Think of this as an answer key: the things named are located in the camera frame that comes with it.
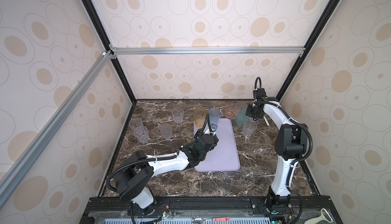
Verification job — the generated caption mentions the clear small tumbler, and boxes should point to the clear small tumbler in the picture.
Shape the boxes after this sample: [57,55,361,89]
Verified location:
[172,108,184,124]

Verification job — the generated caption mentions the teal dimpled plastic cup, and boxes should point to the teal dimpled plastic cup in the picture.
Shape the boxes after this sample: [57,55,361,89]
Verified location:
[236,108,250,126]

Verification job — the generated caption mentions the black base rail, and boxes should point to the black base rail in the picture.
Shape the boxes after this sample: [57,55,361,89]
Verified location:
[80,195,342,224]

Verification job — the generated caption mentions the frosted plastic cup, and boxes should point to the frosted plastic cup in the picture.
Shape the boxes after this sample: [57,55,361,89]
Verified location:
[159,123,173,139]

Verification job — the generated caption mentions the aluminium frame bar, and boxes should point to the aluminium frame bar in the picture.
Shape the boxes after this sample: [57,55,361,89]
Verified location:
[1,50,114,208]
[112,46,305,56]

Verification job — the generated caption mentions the amber plastic cup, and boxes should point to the amber plastic cup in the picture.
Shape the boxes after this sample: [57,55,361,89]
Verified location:
[193,107,207,128]

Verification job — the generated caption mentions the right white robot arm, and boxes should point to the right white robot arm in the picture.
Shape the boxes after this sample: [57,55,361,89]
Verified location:
[246,77,313,210]

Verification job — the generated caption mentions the clear tumbler left back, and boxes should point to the clear tumbler left back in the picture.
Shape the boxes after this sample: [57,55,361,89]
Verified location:
[128,118,144,131]

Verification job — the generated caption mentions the aluminium frame bar back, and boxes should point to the aluminium frame bar back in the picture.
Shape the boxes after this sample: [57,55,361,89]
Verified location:
[112,46,305,56]

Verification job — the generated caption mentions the clear tumbler left front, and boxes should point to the clear tumbler left front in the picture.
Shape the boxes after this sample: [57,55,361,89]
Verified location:
[133,126,150,144]

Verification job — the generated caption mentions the aluminium frame bar left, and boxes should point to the aluminium frame bar left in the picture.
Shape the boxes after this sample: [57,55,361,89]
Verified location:
[1,50,114,208]

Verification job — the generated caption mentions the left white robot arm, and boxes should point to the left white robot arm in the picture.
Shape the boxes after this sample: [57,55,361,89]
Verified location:
[105,113,219,215]

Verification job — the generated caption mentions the brown bottle black cap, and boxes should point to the brown bottle black cap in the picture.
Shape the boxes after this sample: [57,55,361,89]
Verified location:
[272,136,278,145]

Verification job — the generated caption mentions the white peeler tool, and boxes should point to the white peeler tool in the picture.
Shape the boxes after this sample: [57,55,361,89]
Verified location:
[304,208,334,224]

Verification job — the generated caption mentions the blue grey plastic cup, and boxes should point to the blue grey plastic cup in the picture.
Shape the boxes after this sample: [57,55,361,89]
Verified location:
[208,108,221,126]

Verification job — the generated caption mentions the lavender plastic tray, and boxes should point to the lavender plastic tray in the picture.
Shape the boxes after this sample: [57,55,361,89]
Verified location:
[194,118,240,173]

